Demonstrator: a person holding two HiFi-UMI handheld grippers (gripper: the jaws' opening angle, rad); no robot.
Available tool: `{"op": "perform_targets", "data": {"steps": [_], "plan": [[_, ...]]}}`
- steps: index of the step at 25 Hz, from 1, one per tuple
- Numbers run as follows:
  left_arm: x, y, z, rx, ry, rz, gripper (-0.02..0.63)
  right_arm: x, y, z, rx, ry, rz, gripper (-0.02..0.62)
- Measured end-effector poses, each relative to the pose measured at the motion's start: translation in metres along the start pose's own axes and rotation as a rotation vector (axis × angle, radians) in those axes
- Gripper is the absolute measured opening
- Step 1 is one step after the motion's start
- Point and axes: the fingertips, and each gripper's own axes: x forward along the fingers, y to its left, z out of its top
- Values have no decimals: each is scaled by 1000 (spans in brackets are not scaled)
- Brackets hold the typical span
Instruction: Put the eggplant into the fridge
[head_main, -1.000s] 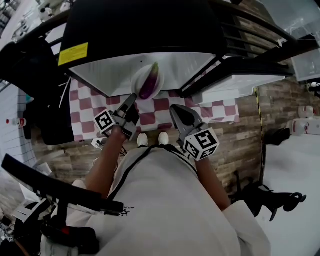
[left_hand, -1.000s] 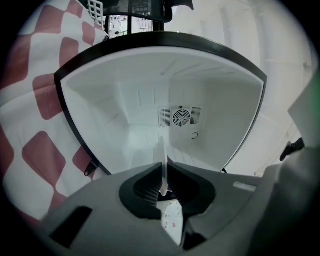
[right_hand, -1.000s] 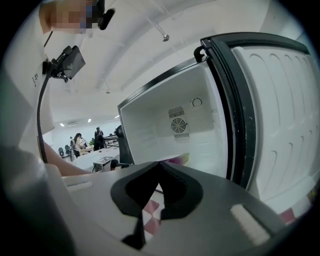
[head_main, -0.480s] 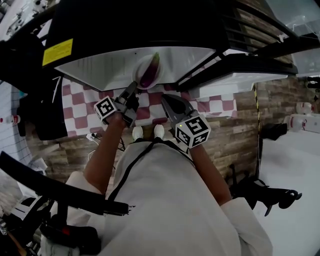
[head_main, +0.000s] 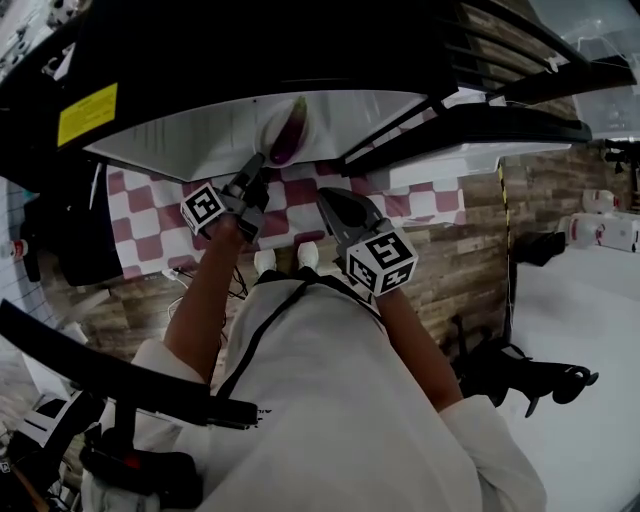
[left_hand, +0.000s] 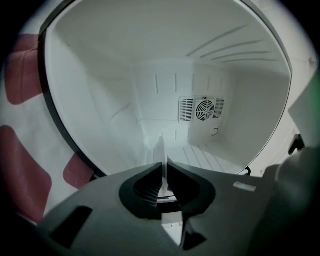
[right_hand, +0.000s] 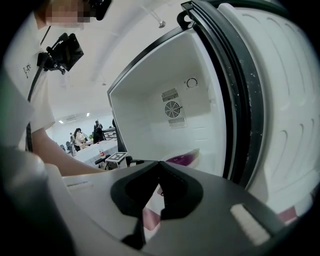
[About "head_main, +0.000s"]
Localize red white checkered tablecloth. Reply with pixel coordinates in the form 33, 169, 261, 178
104, 162, 469, 282

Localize black white mini refrigerator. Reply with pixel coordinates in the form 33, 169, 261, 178
0, 0, 594, 189

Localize white plate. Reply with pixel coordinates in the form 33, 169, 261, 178
257, 97, 319, 169

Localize person's right white shoe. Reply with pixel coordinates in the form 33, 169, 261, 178
297, 241, 321, 272

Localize black mesh office chair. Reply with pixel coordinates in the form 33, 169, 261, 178
19, 164, 127, 287

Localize black cable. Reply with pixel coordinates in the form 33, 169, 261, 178
227, 264, 250, 301

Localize white grid-pattern table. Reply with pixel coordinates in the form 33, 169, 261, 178
0, 179, 57, 327

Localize person's white shoe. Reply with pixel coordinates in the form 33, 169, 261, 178
253, 249, 278, 276
297, 241, 321, 272

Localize white bags with red print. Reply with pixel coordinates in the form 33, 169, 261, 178
564, 189, 640, 252

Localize white panel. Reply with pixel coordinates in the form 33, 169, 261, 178
529, 0, 640, 137

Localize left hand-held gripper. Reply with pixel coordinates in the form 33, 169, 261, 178
179, 151, 272, 246

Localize person's left white shoe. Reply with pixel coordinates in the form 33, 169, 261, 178
253, 249, 278, 276

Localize person's right forearm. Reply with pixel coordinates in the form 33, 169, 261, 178
377, 287, 464, 414

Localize purple eggplant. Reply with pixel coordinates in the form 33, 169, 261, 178
269, 95, 309, 167

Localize person in white coat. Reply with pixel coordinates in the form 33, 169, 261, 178
79, 269, 549, 512

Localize black device with red button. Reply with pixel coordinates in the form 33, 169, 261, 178
79, 439, 204, 512

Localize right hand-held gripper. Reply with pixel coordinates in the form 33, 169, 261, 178
317, 187, 419, 298

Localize yellow black striped floor tape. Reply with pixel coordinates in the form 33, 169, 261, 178
496, 164, 514, 302

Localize person's left forearm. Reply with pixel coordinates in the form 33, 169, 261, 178
163, 219, 247, 387

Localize black bag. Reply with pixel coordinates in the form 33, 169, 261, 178
514, 232, 569, 267

